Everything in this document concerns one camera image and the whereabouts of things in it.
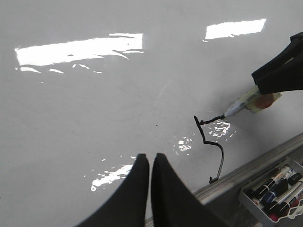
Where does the black capped whiteboard marker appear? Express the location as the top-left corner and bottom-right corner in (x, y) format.
(253, 164), (293, 199)

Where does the black marker cap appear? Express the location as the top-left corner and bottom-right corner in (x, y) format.
(288, 173), (303, 186)

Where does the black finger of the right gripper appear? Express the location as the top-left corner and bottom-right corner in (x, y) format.
(257, 55), (303, 95)
(252, 32), (303, 85)

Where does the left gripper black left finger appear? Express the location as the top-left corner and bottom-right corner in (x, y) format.
(78, 154), (150, 227)

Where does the blue capped whiteboard marker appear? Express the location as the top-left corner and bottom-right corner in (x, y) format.
(260, 179), (288, 206)

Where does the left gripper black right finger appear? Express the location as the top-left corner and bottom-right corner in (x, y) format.
(151, 153), (227, 227)

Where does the white whiteboard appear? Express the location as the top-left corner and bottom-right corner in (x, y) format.
(0, 0), (303, 227)

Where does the white marker tray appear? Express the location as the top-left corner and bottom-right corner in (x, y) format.
(238, 157), (303, 227)

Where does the black marker in tray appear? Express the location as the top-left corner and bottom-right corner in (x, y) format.
(245, 189), (256, 201)

